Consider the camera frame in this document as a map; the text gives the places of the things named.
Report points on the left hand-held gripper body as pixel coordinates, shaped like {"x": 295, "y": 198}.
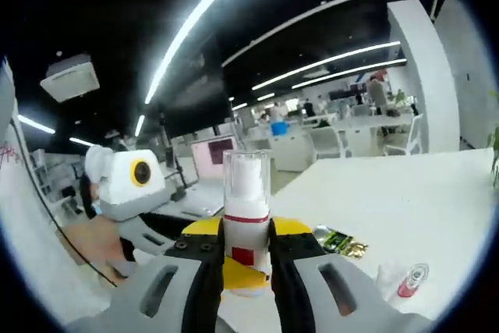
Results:
{"x": 124, "y": 192}

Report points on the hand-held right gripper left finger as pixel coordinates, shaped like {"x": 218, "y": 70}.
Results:
{"x": 132, "y": 294}

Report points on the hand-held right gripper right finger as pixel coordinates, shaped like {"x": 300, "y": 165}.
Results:
{"x": 304, "y": 247}

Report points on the green black skincare sachet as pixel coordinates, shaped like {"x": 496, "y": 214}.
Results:
{"x": 335, "y": 240}

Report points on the white skincare bottle red label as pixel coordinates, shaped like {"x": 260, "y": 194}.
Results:
{"x": 245, "y": 208}

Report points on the white skincare bottle red collar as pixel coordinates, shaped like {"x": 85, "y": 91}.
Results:
{"x": 409, "y": 286}

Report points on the dark device on pole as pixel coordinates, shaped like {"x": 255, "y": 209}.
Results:
{"x": 180, "y": 194}

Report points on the white laptop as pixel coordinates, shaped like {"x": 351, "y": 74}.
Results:
{"x": 210, "y": 153}

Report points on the person's white shirt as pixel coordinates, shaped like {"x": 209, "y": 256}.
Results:
{"x": 27, "y": 212}

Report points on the white office chair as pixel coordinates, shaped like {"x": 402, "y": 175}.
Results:
{"x": 413, "y": 130}
{"x": 327, "y": 142}

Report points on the blue bin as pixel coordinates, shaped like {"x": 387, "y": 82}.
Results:
{"x": 280, "y": 130}

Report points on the large black screen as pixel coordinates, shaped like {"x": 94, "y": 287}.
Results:
{"x": 195, "y": 95}

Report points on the white ceiling air conditioner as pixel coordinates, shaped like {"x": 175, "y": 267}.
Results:
{"x": 70, "y": 77}

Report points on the bright ceiling light strip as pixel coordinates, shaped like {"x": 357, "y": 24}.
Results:
{"x": 191, "y": 17}

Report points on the green potted plant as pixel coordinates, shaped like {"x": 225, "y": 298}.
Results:
{"x": 495, "y": 161}

